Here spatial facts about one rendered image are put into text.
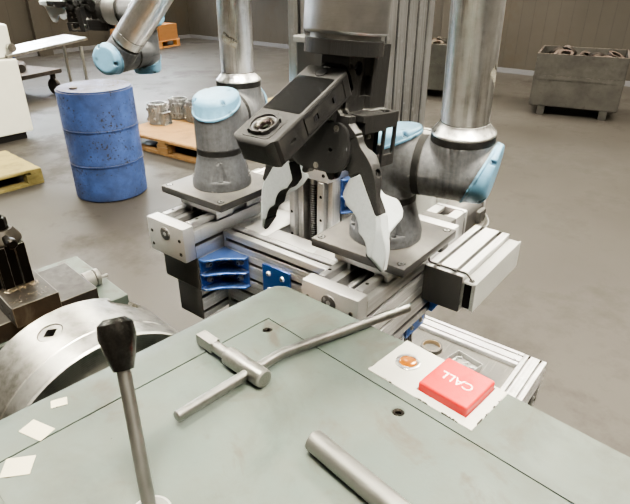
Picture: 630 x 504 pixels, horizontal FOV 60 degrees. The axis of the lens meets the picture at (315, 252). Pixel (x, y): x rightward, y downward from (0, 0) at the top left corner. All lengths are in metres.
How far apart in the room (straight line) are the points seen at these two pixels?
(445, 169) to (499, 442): 0.56
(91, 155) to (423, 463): 4.15
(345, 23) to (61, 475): 0.47
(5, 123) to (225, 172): 5.37
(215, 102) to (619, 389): 2.17
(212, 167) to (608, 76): 6.46
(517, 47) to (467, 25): 9.46
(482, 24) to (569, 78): 6.55
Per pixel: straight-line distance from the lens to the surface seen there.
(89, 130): 4.47
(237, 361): 0.63
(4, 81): 6.60
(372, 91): 0.54
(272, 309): 0.75
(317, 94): 0.47
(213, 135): 1.37
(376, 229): 0.49
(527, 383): 2.36
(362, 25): 0.49
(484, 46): 0.97
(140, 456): 0.51
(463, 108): 0.99
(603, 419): 2.66
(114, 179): 4.57
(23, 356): 0.81
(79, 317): 0.83
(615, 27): 10.01
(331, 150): 0.51
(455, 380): 0.63
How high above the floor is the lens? 1.67
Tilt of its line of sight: 28 degrees down
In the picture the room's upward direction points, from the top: straight up
